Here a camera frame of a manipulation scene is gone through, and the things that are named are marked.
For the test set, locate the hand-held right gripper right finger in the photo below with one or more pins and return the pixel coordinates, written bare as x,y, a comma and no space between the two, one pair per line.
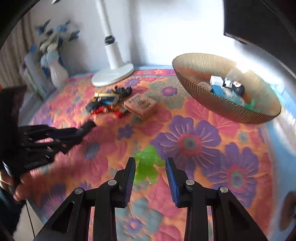
172,183

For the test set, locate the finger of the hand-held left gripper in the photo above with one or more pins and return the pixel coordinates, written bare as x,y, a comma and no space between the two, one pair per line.
46,132
41,157

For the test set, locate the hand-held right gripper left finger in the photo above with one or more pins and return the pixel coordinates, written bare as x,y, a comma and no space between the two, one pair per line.
129,180

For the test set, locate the green translucent toy figure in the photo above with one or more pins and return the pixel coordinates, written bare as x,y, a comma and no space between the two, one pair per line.
146,166

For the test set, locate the red toy figure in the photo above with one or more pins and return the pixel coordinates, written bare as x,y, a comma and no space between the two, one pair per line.
101,110

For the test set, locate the gold lighter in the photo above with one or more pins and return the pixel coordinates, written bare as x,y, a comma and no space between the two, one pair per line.
101,94

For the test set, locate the red lighter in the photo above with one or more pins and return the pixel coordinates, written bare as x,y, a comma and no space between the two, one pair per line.
119,113

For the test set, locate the black and blue torch lighter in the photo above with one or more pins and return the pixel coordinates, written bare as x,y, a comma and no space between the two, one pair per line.
107,100

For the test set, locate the pink cartoon card box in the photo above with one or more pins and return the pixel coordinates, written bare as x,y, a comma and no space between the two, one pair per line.
141,105

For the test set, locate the black dinosaur toy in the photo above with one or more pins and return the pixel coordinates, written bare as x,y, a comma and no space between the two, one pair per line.
123,90

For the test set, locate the ribbed amber glass bowl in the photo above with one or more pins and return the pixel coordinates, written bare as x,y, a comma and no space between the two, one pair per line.
231,111

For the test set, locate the white and pink eraser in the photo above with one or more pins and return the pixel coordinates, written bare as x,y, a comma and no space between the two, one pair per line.
204,85

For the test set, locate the light blue translucent toy figure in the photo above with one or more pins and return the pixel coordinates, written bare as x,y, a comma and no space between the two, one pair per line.
233,98

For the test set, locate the white charger plug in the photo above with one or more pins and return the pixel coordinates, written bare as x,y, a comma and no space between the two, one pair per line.
216,81

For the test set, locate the teal translucent toy figure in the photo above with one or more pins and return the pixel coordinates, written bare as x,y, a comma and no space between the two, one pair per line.
251,104

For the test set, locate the black round figurine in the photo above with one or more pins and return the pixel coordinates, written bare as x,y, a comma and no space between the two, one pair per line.
238,88

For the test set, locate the person's left forearm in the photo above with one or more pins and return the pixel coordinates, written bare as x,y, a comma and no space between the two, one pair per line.
9,208

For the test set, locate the person's left hand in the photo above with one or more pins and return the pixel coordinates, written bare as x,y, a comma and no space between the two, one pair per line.
23,185

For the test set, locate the row of standing books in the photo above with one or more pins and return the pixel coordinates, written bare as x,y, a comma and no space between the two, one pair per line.
34,76

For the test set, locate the white ribbed vase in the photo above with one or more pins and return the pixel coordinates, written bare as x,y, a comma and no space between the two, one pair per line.
59,74

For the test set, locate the white lamp base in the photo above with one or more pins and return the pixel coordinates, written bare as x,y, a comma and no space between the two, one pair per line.
113,58

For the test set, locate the brown round object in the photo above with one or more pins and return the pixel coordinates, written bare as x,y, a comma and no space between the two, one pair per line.
288,210

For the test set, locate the black monitor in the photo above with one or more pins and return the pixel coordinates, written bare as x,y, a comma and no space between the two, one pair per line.
254,20

